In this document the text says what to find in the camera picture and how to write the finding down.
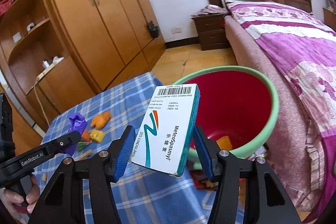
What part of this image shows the white teal medicine box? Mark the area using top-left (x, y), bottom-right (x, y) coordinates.
top-left (130, 84), bottom-right (200, 177)

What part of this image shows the far side wooden nightstand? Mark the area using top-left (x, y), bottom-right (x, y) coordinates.
top-left (323, 8), bottom-right (336, 31)

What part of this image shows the blue plaid tablecloth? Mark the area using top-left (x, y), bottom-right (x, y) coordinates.
top-left (42, 72), bottom-right (215, 223)

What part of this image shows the red bucket with green rim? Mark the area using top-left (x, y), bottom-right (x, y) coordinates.
top-left (171, 65), bottom-right (280, 159)

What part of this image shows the bed with purple floral quilt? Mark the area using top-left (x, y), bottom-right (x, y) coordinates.
top-left (225, 0), bottom-right (335, 218)

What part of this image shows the green wrapper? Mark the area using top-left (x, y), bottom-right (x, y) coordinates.
top-left (76, 141), bottom-right (92, 152)

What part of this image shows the person's left hand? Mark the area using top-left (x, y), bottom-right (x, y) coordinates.
top-left (1, 174), bottom-right (41, 223)

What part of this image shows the orange foam fruit net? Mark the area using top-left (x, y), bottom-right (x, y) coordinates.
top-left (91, 111), bottom-right (110, 129)

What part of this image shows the small orange cardboard box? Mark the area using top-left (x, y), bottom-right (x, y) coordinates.
top-left (81, 128), bottom-right (91, 142)

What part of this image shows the large wooden wardrobe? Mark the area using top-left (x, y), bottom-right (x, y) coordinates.
top-left (1, 0), bottom-right (165, 130)

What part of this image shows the purple wrapper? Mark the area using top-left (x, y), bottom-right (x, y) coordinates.
top-left (62, 113), bottom-right (88, 156)

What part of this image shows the dark wooden nightstand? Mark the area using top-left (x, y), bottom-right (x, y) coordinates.
top-left (191, 14), bottom-right (230, 51)

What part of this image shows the folded cloth on nightstand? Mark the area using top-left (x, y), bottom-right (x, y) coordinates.
top-left (191, 5), bottom-right (229, 18)

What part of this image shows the red basket on shelf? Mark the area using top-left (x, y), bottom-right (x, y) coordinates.
top-left (0, 0), bottom-right (13, 17)

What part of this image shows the black bag on wardrobe handle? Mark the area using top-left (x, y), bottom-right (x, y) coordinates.
top-left (147, 20), bottom-right (161, 39)

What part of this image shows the peanut shell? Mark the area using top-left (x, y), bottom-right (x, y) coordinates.
top-left (42, 173), bottom-right (48, 182)

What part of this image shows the yellow foam fruit net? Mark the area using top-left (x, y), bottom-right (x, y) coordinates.
top-left (89, 129), bottom-right (105, 143)

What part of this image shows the white cable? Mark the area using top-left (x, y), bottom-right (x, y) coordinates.
top-left (33, 74), bottom-right (51, 126)

